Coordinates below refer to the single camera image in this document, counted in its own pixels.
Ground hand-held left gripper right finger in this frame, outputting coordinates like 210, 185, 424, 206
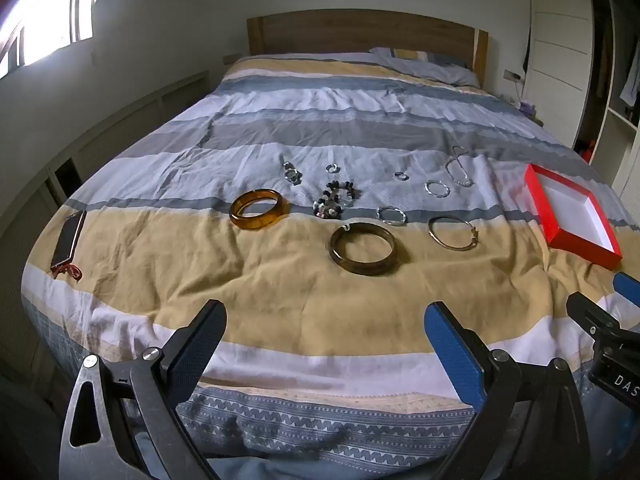
424, 301, 593, 480

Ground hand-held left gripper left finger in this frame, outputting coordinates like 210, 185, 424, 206
59, 299, 228, 480

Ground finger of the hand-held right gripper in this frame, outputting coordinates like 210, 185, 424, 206
566, 292, 627, 346
613, 272, 640, 307

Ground red shallow box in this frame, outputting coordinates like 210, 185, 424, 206
524, 163, 624, 271

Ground thin gold bangle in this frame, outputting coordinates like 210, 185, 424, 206
427, 215, 480, 251

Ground dark brown bangle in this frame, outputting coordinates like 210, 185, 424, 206
328, 221, 401, 276

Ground amber bangle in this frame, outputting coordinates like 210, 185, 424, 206
229, 188, 291, 232

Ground beaded bracelet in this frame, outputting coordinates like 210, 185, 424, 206
312, 179, 360, 220

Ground bed with striped duvet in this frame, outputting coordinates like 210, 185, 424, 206
20, 52, 640, 463

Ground red phone charm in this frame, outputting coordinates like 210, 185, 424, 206
50, 262, 84, 281

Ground smartphone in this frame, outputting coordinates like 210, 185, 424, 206
50, 209, 89, 269

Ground wooden nightstand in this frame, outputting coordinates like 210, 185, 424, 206
520, 105, 547, 128

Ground hanging clothes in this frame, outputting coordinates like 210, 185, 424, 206
597, 25, 640, 121

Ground white wardrobe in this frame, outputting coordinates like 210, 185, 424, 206
520, 0, 640, 203

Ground striped pillow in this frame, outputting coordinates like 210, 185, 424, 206
368, 46, 481, 87

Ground wooden headboard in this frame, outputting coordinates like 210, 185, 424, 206
246, 8, 489, 86

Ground window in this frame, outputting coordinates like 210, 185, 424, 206
0, 0, 126, 79

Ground silver chain necklace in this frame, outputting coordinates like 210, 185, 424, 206
445, 145, 475, 189

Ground low white wall cabinet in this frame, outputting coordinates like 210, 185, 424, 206
0, 70, 211, 371

